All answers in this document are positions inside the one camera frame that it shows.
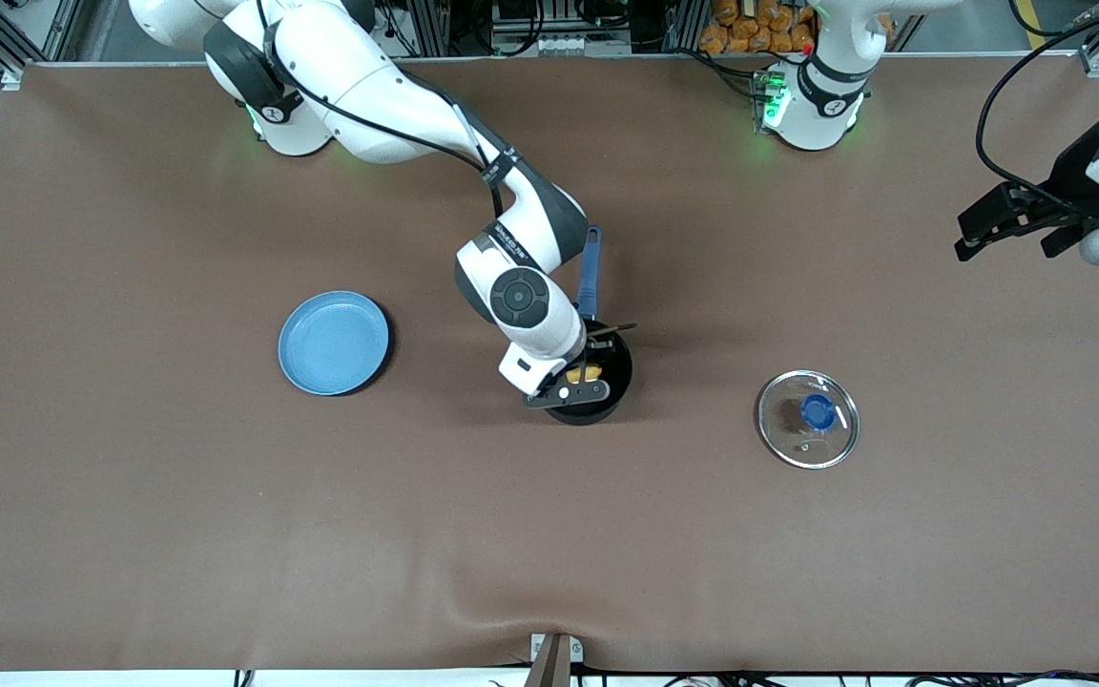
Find glass lid with blue knob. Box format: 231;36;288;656
757;369;861;470

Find brown table cover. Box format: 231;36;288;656
0;52;1099;675

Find blue plate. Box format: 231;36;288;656
279;290;391;398

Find orange packaged food pile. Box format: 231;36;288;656
697;0;818;55

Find black pot with blue handle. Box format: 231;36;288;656
521;224;634;427

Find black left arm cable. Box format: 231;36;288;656
975;0;1099;206

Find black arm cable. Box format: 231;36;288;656
975;0;1099;206
254;0;512;220

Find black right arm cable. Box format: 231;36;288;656
254;0;512;220

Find metal table edge bracket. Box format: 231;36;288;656
530;632;584;687

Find aluminium frame post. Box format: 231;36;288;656
406;0;455;58

